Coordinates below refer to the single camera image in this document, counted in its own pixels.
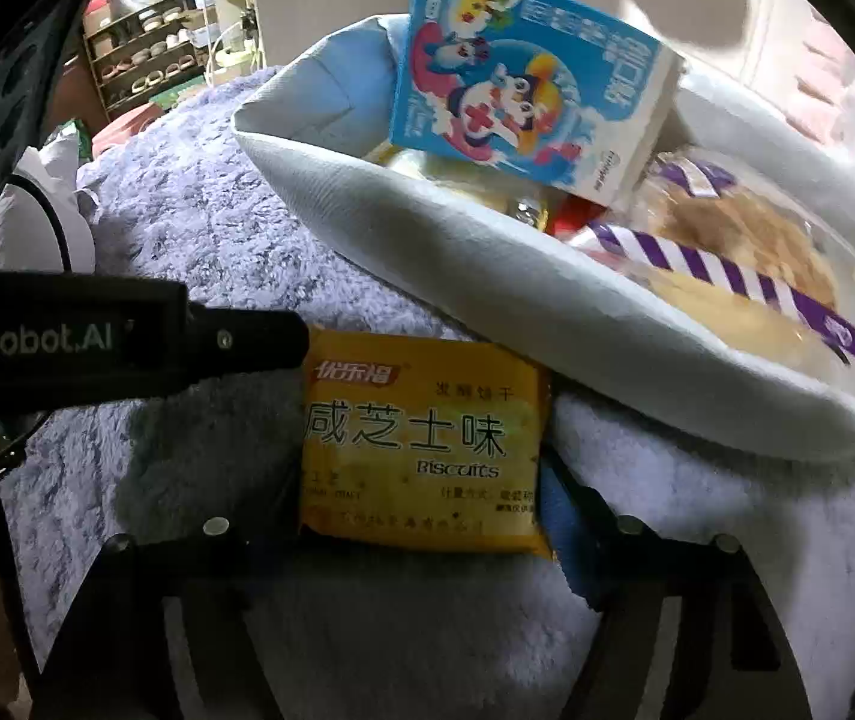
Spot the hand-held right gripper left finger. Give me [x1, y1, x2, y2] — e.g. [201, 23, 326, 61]
[41, 517, 302, 720]

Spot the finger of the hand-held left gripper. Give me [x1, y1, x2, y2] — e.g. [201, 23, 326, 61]
[185, 306, 312, 391]

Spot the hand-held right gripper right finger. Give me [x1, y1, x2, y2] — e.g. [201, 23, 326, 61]
[539, 456, 811, 720]

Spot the orange biscuit packet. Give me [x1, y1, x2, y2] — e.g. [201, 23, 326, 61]
[298, 326, 556, 560]

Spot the white fabric storage basket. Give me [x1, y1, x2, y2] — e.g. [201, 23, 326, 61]
[232, 11, 855, 462]

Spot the blue cartoon print box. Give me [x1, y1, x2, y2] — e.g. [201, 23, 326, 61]
[388, 0, 687, 209]

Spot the purple fluffy blanket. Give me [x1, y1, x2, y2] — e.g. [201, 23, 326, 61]
[0, 67, 855, 720]

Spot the white rounded object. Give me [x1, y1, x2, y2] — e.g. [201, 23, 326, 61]
[0, 146, 98, 275]

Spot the shoe rack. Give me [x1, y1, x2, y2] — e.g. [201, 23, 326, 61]
[82, 0, 211, 113]

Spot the red packet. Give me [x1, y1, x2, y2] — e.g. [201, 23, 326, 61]
[551, 191, 608, 241]

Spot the purple striped bread package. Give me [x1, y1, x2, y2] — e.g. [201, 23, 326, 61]
[569, 154, 855, 391]

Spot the white shelf unit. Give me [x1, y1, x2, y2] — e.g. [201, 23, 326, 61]
[164, 0, 263, 83]

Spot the floral quilt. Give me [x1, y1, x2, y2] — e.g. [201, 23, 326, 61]
[772, 7, 855, 166]

